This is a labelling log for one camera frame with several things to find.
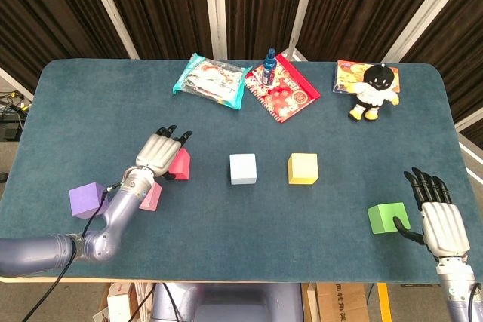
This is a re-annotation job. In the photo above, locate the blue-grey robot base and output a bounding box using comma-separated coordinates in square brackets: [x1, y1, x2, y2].
[152, 282, 305, 322]

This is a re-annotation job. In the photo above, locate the purple foam cube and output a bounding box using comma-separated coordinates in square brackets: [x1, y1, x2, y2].
[69, 182, 110, 219]

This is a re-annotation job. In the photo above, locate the yellow foam cube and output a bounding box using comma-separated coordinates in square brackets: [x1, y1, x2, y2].
[288, 152, 319, 186]

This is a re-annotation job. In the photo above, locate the teal snack packet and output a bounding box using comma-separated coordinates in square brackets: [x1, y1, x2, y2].
[172, 53, 253, 111]

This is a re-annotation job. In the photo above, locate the black plush doll white shirt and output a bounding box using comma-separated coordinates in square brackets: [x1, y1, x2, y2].
[347, 62, 400, 122]

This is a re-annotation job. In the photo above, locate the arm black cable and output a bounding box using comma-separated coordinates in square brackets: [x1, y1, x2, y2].
[22, 181, 128, 322]
[466, 282, 478, 322]

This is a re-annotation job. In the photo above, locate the pink foam cube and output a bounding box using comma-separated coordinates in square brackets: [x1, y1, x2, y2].
[138, 181, 163, 211]

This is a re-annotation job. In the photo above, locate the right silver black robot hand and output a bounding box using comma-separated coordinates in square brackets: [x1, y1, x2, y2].
[392, 166, 471, 262]

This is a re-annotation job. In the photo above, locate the red spiral notebook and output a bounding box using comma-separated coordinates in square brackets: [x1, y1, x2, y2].
[244, 53, 321, 124]

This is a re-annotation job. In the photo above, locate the white partition frame post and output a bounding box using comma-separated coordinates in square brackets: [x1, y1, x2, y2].
[381, 0, 463, 63]
[0, 67, 35, 103]
[454, 109, 483, 136]
[202, 0, 229, 61]
[285, 0, 320, 62]
[81, 0, 140, 60]

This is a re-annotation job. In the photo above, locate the brown cardboard box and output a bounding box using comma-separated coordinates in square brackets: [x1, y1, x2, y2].
[307, 282, 369, 322]

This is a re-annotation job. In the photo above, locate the blue and orange carton box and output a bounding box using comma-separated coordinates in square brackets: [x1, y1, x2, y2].
[331, 60, 401, 95]

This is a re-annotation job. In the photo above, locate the green foam cube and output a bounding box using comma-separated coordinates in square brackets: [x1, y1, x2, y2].
[367, 201, 411, 235]

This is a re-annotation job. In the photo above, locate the white cardboard box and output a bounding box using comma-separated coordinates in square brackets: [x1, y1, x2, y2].
[92, 282, 152, 322]

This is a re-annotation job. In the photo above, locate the blue spray bottle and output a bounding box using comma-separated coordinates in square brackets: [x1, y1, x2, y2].
[262, 48, 278, 85]

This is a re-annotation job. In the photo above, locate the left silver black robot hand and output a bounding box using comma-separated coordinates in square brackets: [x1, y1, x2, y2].
[134, 124, 194, 182]

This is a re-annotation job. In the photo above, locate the teal felt table cover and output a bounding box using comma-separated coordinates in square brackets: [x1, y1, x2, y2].
[0, 58, 483, 285]

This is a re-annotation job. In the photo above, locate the dark brown curtain panel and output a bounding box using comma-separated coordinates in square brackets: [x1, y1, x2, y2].
[297, 0, 452, 63]
[96, 0, 214, 60]
[222, 0, 310, 61]
[0, 0, 131, 93]
[399, 0, 483, 123]

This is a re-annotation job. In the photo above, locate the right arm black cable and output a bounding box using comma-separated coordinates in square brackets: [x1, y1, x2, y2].
[466, 282, 478, 322]

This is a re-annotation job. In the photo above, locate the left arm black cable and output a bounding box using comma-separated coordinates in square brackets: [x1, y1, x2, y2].
[22, 181, 128, 322]

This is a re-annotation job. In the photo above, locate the light blue foam cube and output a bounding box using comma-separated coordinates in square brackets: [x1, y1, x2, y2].
[229, 153, 258, 186]

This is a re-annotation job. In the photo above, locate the red foam cube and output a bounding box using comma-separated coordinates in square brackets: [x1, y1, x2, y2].
[168, 147, 192, 181]

